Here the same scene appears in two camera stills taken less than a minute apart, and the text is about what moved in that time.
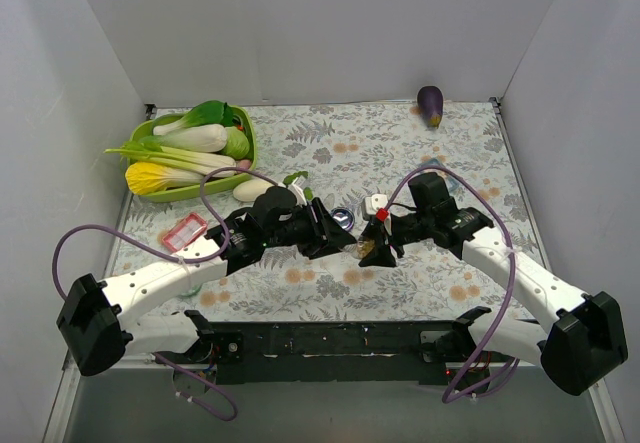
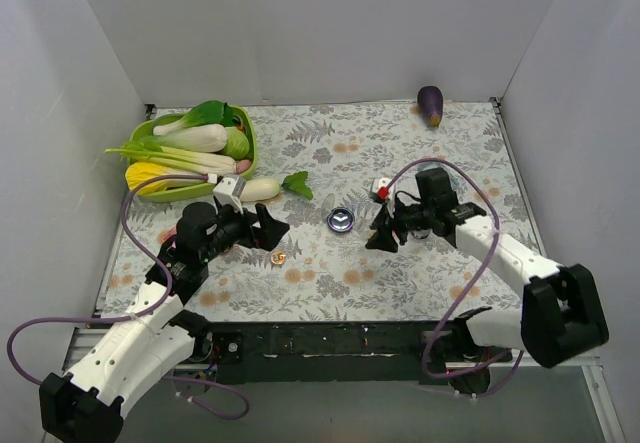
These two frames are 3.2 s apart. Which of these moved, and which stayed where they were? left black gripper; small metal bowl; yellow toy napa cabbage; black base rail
Moved: left black gripper
Stayed: yellow toy napa cabbage; black base rail; small metal bowl
